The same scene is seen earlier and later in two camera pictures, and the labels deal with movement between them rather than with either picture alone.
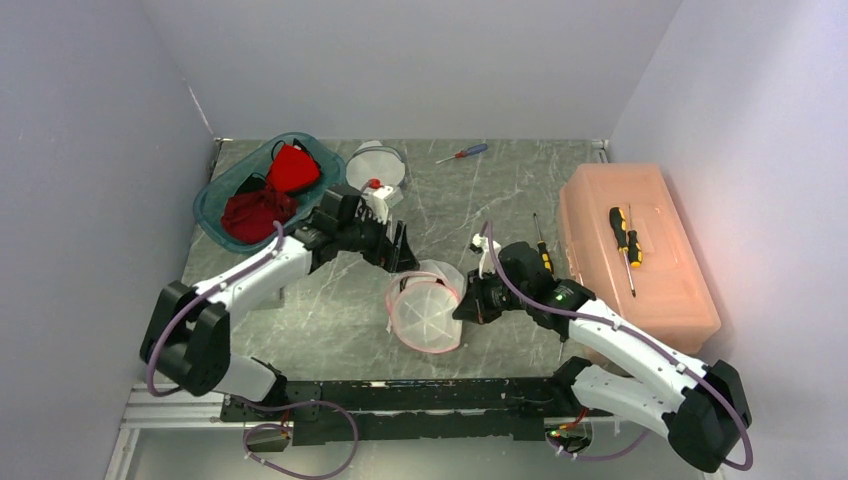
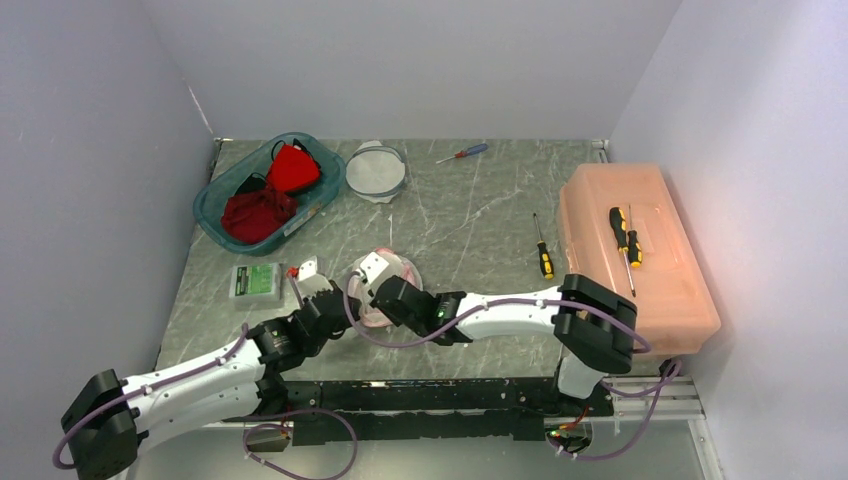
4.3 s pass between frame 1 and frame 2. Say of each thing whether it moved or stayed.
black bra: stayed
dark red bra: stayed
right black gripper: moved
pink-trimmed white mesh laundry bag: moved
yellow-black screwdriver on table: stayed
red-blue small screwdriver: stayed
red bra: stayed
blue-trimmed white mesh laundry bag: stayed
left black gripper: moved
